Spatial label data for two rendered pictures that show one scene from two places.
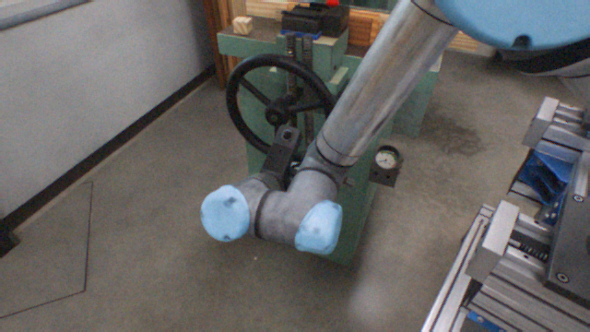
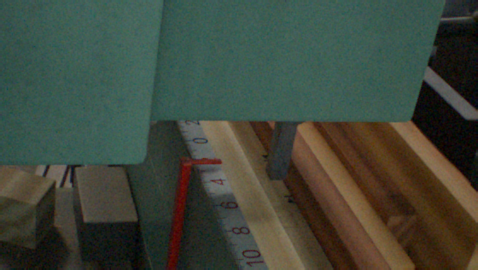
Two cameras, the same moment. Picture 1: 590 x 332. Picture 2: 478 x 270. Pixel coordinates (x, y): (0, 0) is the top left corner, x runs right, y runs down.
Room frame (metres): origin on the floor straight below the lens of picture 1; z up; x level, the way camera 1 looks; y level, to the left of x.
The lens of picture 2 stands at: (1.24, 0.13, 1.15)
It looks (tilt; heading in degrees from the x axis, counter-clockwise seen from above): 28 degrees down; 226
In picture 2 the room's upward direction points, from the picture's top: 10 degrees clockwise
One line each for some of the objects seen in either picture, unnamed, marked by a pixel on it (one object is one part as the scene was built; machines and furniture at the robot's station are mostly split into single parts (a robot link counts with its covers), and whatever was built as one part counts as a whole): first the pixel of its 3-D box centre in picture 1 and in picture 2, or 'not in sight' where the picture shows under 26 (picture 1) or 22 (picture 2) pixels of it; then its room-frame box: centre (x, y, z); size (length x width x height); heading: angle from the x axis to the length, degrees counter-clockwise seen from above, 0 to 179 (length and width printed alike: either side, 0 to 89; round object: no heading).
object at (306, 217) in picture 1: (303, 213); not in sight; (0.32, -0.02, 0.87); 0.11 x 0.11 x 0.08; 69
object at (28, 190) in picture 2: not in sight; (20, 208); (1.04, -0.30, 0.82); 0.04 x 0.04 x 0.04; 40
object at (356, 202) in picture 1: (327, 148); not in sight; (1.10, -0.15, 0.36); 0.58 x 0.45 x 0.71; 157
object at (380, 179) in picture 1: (387, 162); not in sight; (0.76, -0.29, 0.58); 0.12 x 0.08 x 0.08; 157
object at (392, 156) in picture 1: (386, 159); not in sight; (0.69, -0.26, 0.65); 0.06 x 0.04 x 0.08; 67
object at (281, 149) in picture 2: not in sight; (283, 134); (0.99, -0.10, 0.97); 0.01 x 0.01 x 0.05; 67
